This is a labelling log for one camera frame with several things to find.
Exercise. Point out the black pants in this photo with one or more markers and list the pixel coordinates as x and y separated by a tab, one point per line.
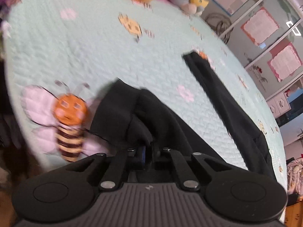
165	118

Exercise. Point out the pink bordered wall poster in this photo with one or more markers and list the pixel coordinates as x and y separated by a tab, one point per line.
286	62

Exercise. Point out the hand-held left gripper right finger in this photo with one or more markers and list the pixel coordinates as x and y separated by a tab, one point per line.
178	166

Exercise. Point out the orange bordered wall poster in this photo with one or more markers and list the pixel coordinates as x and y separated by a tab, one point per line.
260	26

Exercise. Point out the sliding door wardrobe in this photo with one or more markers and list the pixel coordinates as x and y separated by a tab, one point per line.
272	0

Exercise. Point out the white drawer cabinet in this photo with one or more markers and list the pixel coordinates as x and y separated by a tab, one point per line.
279	105

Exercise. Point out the floral folded comforter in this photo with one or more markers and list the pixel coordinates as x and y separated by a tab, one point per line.
296	175

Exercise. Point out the wooden desk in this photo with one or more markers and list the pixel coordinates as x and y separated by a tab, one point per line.
296	215

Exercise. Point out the grey plush toy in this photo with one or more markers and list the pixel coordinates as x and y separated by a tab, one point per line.
182	1

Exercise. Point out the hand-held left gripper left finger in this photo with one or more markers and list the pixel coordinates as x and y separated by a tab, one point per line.
141	156

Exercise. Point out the bee printed quilt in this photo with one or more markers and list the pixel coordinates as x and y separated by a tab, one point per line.
71	52

